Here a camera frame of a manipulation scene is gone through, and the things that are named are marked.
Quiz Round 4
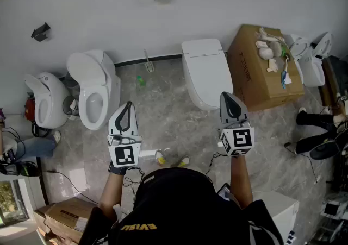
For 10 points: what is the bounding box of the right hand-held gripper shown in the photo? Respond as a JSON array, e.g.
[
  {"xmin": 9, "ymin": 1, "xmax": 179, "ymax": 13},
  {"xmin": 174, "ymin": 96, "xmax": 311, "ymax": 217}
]
[{"xmin": 217, "ymin": 91, "xmax": 256, "ymax": 157}]

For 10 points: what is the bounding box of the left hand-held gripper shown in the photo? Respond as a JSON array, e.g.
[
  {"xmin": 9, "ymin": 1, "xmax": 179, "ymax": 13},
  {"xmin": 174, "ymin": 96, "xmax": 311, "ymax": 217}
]
[{"xmin": 107, "ymin": 101, "xmax": 143, "ymax": 169}]

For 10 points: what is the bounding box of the person's right forearm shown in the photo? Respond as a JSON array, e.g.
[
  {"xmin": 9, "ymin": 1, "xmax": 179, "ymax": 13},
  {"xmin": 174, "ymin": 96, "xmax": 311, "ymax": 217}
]
[{"xmin": 229, "ymin": 155, "xmax": 254, "ymax": 210}]

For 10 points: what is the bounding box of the person's left forearm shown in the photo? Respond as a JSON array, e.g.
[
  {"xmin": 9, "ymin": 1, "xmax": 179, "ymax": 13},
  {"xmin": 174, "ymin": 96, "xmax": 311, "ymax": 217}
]
[{"xmin": 98, "ymin": 166, "xmax": 128, "ymax": 222}]

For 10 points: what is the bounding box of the white smart toilet closed lid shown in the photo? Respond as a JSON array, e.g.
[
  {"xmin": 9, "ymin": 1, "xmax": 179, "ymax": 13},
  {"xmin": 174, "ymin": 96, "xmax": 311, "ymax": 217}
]
[{"xmin": 181, "ymin": 38, "xmax": 234, "ymax": 112}]

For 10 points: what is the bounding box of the white toilet with open lid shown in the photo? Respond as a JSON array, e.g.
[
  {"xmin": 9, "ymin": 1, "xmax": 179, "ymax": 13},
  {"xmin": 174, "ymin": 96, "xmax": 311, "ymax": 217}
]
[{"xmin": 66, "ymin": 49, "xmax": 122, "ymax": 131}]

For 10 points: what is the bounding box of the white egg-shaped toilet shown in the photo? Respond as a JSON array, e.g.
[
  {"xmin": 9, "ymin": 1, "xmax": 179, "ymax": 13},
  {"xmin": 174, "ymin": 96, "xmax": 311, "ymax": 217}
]
[{"xmin": 23, "ymin": 72, "xmax": 72, "ymax": 129}]

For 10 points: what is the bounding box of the white toilet with raised seat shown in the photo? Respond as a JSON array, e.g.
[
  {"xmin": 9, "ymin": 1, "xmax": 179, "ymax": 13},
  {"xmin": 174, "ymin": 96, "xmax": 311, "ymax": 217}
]
[{"xmin": 288, "ymin": 32, "xmax": 334, "ymax": 88}]

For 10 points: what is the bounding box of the large brown cardboard box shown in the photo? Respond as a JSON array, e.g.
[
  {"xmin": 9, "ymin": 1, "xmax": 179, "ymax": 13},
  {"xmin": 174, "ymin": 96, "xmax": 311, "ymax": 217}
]
[{"xmin": 226, "ymin": 23, "xmax": 305, "ymax": 112}]

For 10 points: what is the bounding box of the person's left shoe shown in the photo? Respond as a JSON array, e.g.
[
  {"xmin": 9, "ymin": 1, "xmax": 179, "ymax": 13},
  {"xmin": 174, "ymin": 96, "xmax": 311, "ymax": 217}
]
[{"xmin": 154, "ymin": 149, "xmax": 167, "ymax": 168}]

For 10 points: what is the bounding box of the person's shoe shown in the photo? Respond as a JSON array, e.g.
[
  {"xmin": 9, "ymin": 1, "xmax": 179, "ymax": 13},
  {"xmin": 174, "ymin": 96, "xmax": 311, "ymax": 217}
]
[
  {"xmin": 176, "ymin": 155, "xmax": 191, "ymax": 169},
  {"xmin": 154, "ymin": 149, "xmax": 167, "ymax": 168}
]

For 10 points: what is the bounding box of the beige plastic piece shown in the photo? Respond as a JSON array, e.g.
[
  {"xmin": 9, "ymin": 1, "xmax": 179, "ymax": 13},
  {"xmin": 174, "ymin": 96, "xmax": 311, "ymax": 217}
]
[{"xmin": 266, "ymin": 59, "xmax": 279, "ymax": 74}]

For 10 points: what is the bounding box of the white round object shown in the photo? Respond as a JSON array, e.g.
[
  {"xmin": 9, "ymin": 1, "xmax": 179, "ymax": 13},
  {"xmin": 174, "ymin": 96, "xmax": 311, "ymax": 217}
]
[{"xmin": 258, "ymin": 47, "xmax": 274, "ymax": 61}]

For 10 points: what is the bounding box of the grey plastic bin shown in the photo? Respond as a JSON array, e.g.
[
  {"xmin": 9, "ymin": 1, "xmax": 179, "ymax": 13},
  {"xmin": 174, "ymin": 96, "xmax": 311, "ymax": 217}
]
[{"xmin": 64, "ymin": 71, "xmax": 80, "ymax": 89}]

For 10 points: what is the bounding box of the person's right shoe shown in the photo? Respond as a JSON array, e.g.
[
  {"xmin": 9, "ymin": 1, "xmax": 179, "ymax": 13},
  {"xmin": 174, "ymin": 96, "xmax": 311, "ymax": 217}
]
[{"xmin": 176, "ymin": 155, "xmax": 191, "ymax": 169}]

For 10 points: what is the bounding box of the white paper sheet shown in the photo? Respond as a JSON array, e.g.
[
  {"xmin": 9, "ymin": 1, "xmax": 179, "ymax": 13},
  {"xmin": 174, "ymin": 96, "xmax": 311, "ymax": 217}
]
[{"xmin": 69, "ymin": 167, "xmax": 91, "ymax": 193}]

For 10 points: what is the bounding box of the grey sponge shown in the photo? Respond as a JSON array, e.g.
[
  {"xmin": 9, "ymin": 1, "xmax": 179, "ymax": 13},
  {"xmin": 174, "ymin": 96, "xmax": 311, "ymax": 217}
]
[{"xmin": 269, "ymin": 41, "xmax": 283, "ymax": 58}]

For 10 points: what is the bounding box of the black tablet device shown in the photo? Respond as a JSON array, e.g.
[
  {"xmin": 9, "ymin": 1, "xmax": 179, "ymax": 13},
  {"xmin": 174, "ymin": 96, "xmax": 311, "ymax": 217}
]
[{"xmin": 215, "ymin": 183, "xmax": 232, "ymax": 202}]

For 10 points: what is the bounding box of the red canister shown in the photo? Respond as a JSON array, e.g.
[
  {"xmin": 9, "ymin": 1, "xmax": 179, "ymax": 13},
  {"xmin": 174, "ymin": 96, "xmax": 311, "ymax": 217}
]
[{"xmin": 24, "ymin": 98, "xmax": 36, "ymax": 122}]

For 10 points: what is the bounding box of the black round fan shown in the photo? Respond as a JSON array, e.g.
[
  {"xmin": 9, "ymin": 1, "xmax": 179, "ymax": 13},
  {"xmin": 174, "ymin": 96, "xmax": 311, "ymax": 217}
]
[{"xmin": 309, "ymin": 137, "xmax": 341, "ymax": 161}]

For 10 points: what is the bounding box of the person's black t-shirt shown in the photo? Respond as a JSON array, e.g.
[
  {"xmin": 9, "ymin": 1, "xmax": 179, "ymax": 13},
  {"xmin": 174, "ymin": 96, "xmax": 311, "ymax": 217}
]
[{"xmin": 78, "ymin": 167, "xmax": 285, "ymax": 245}]

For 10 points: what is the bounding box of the flat brown cardboard box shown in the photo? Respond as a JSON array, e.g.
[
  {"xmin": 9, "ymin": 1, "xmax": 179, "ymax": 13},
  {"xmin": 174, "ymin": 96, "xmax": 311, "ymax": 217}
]
[{"xmin": 33, "ymin": 197, "xmax": 99, "ymax": 245}]

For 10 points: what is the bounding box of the black round device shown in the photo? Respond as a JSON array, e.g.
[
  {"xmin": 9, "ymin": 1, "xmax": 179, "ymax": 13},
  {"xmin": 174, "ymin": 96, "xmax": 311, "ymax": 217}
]
[{"xmin": 0, "ymin": 160, "xmax": 42, "ymax": 177}]

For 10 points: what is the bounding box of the white cabinet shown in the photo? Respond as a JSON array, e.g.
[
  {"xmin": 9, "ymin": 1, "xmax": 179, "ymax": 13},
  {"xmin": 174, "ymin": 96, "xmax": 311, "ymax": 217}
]
[{"xmin": 252, "ymin": 190, "xmax": 300, "ymax": 245}]

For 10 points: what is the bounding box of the window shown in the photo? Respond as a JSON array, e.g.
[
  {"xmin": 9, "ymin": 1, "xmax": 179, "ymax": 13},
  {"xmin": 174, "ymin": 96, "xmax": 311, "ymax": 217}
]
[{"xmin": 0, "ymin": 180, "xmax": 31, "ymax": 227}]

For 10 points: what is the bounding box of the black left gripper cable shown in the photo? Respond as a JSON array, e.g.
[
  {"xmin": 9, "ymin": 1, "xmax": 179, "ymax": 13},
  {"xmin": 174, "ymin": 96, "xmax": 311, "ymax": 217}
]
[{"xmin": 122, "ymin": 166, "xmax": 146, "ymax": 204}]

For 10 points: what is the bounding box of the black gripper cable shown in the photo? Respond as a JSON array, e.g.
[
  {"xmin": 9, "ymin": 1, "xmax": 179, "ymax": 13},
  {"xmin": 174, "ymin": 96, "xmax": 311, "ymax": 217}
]
[
  {"xmin": 122, "ymin": 166, "xmax": 146, "ymax": 204},
  {"xmin": 205, "ymin": 152, "xmax": 232, "ymax": 177}
]

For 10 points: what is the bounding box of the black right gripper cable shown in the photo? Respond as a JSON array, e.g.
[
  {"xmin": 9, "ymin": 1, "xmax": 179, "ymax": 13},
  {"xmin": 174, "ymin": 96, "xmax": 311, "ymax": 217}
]
[{"xmin": 205, "ymin": 152, "xmax": 232, "ymax": 177}]

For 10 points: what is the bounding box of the black wire waste bin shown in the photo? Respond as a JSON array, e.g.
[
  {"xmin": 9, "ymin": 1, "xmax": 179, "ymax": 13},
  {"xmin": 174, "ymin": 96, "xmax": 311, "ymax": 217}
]
[{"xmin": 62, "ymin": 95, "xmax": 81, "ymax": 117}]

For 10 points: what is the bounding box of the black floor cable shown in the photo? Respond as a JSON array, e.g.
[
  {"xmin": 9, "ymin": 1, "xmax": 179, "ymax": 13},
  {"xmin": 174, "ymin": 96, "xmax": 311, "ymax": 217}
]
[{"xmin": 46, "ymin": 169, "xmax": 99, "ymax": 204}]

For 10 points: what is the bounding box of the thin floor cable with plug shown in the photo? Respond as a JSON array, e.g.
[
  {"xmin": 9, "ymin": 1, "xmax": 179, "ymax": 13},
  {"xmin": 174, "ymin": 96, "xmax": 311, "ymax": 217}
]
[{"xmin": 284, "ymin": 142, "xmax": 322, "ymax": 185}]

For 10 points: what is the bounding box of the small black wall holder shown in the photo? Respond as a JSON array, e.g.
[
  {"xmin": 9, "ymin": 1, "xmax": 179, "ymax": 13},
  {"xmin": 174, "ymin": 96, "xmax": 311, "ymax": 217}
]
[{"xmin": 30, "ymin": 22, "xmax": 52, "ymax": 42}]

